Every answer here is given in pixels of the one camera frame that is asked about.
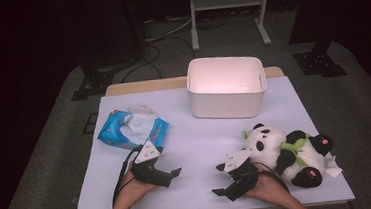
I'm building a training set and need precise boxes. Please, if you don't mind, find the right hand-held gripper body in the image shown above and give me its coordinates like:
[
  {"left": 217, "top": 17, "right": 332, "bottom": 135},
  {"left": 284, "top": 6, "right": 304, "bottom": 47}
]
[{"left": 221, "top": 147, "right": 262, "bottom": 203}]

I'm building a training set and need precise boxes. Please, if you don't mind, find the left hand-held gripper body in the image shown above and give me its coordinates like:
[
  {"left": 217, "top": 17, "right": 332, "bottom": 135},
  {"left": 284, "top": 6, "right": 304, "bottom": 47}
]
[{"left": 129, "top": 138, "right": 174, "bottom": 191}]

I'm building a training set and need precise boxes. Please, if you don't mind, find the white wet wipe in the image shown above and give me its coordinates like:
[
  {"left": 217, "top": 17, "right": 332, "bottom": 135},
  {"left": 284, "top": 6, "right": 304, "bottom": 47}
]
[{"left": 120, "top": 109, "right": 159, "bottom": 148}]

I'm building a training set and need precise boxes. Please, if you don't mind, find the panda plush toy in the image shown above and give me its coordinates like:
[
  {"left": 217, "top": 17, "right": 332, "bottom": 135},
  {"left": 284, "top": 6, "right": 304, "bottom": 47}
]
[{"left": 240, "top": 117, "right": 344, "bottom": 194}]

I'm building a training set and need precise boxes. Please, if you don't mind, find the blue wet wipes packet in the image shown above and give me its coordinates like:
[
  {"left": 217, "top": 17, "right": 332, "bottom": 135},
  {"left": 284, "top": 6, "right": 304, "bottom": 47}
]
[{"left": 95, "top": 102, "right": 172, "bottom": 153}]

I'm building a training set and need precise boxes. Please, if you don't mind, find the white storage box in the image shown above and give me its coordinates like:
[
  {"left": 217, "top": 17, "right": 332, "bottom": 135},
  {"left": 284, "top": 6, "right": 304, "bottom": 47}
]
[{"left": 184, "top": 52, "right": 271, "bottom": 123}]

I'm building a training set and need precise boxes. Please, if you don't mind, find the person's left hand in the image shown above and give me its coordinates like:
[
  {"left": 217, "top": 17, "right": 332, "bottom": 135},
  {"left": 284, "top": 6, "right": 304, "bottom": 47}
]
[{"left": 112, "top": 160, "right": 159, "bottom": 209}]

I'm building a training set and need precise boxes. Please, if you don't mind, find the person's right hand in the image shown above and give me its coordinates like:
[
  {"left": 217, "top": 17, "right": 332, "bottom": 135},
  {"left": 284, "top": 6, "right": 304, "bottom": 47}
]
[{"left": 241, "top": 160, "right": 294, "bottom": 208}]

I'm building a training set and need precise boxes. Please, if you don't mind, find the white table cover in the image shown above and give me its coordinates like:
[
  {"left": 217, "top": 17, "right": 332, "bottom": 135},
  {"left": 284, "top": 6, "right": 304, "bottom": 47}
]
[{"left": 64, "top": 71, "right": 356, "bottom": 209}]

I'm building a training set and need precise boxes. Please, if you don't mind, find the wooden table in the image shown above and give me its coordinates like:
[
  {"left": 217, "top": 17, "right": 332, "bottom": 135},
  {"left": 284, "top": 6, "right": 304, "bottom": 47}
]
[{"left": 103, "top": 65, "right": 286, "bottom": 98}]

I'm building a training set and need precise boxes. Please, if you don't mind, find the black floor outlet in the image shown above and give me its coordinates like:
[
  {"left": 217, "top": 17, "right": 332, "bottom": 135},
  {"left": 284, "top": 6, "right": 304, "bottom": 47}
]
[{"left": 81, "top": 112, "right": 101, "bottom": 136}]

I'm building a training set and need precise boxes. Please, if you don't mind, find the black stand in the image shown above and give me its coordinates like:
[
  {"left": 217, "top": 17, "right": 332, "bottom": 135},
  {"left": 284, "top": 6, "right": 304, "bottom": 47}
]
[
  {"left": 285, "top": 0, "right": 349, "bottom": 81},
  {"left": 63, "top": 0, "right": 148, "bottom": 102}
]

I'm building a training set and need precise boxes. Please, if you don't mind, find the white metal stand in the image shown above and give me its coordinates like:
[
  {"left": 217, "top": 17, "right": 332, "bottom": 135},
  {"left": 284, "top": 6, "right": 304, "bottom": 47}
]
[{"left": 187, "top": 0, "right": 277, "bottom": 53}]

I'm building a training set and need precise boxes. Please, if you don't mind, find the left hand-held gripper cable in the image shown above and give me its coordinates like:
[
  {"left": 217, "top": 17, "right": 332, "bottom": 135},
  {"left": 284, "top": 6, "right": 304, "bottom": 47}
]
[{"left": 108, "top": 146, "right": 149, "bottom": 208}]

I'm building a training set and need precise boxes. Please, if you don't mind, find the hand-held gripper cable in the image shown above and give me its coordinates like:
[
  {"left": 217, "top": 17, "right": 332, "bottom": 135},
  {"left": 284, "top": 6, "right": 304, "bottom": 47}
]
[
  {"left": 251, "top": 159, "right": 291, "bottom": 195},
  {"left": 108, "top": 146, "right": 149, "bottom": 208}
]

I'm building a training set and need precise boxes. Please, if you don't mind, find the right hand-held gripper cable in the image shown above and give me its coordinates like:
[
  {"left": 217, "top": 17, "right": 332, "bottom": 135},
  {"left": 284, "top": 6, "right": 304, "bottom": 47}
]
[{"left": 251, "top": 159, "right": 291, "bottom": 195}]

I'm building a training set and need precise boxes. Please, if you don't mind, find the black floor cable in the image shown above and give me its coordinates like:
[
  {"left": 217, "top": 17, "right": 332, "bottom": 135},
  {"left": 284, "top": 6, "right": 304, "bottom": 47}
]
[{"left": 118, "top": 41, "right": 164, "bottom": 83}]

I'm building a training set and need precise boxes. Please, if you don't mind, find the grey floor cable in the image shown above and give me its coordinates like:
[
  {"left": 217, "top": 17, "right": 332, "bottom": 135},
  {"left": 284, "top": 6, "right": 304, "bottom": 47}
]
[{"left": 143, "top": 15, "right": 195, "bottom": 43}]

